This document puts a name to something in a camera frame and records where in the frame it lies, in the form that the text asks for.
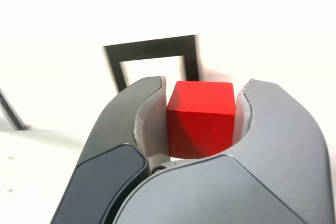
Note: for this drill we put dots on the black tape square outline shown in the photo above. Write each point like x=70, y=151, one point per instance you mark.
x=149, y=49

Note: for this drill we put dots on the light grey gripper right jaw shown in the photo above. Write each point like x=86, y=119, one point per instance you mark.
x=236, y=195

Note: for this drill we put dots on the red cube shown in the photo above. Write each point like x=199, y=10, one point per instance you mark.
x=202, y=119

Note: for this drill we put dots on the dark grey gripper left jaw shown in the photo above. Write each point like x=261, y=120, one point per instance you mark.
x=105, y=155

